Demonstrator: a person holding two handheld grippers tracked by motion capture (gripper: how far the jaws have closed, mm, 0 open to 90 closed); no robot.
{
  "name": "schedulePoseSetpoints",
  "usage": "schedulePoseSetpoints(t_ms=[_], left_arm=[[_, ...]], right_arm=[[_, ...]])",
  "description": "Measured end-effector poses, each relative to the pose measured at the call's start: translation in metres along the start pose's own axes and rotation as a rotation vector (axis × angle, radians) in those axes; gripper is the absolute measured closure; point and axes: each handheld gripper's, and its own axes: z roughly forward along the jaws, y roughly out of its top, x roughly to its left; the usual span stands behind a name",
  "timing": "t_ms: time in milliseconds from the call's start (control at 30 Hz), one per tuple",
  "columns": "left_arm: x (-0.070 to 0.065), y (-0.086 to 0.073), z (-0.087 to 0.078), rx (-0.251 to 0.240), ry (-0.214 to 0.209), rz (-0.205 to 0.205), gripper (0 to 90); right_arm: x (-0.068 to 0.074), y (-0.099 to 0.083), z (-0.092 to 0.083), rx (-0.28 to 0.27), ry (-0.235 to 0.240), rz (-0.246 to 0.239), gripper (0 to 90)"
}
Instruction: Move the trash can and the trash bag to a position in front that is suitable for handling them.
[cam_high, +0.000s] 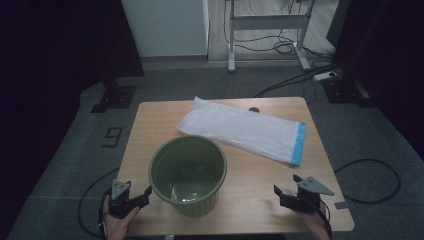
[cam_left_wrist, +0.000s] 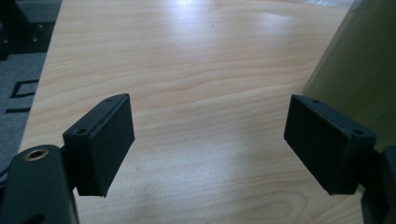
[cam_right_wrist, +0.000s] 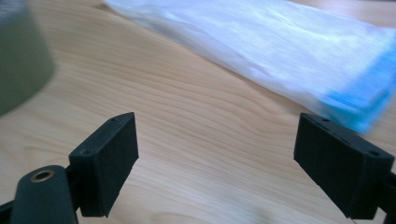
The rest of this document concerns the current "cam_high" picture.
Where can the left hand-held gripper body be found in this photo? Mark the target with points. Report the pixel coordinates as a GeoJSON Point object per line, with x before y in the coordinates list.
{"type": "Point", "coordinates": [118, 205]}

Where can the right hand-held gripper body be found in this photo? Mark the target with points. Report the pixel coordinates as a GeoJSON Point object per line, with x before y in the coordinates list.
{"type": "Point", "coordinates": [305, 200]}

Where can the green plastic bin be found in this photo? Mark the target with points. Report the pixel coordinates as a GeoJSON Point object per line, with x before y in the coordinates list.
{"type": "Point", "coordinates": [186, 166]}

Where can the white blue-edged plastic bag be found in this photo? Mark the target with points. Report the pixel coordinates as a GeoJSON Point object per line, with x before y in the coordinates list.
{"type": "Point", "coordinates": [240, 128]}

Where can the person's left hand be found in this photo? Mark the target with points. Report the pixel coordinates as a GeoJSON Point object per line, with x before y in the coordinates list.
{"type": "Point", "coordinates": [116, 228]}

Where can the person's right hand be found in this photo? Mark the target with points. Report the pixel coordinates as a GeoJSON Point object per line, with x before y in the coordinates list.
{"type": "Point", "coordinates": [316, 226]}

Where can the grey tape piece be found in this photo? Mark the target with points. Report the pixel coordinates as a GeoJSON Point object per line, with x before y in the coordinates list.
{"type": "Point", "coordinates": [341, 205]}

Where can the dark round table grommet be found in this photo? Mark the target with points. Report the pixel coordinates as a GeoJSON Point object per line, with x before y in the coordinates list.
{"type": "Point", "coordinates": [254, 109]}

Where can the black stand base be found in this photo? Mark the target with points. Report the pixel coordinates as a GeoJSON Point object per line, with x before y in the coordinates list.
{"type": "Point", "coordinates": [343, 91]}
{"type": "Point", "coordinates": [115, 96]}

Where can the white power strip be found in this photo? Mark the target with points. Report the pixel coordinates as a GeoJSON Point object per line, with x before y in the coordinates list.
{"type": "Point", "coordinates": [325, 76]}

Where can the dark curtain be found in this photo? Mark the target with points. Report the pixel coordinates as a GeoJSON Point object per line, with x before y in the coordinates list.
{"type": "Point", "coordinates": [393, 50]}

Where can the white cabinet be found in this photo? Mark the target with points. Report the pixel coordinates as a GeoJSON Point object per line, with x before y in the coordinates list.
{"type": "Point", "coordinates": [166, 26]}

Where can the white metal desk frame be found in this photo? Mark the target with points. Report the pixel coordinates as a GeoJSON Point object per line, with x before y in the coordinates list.
{"type": "Point", "coordinates": [266, 22]}

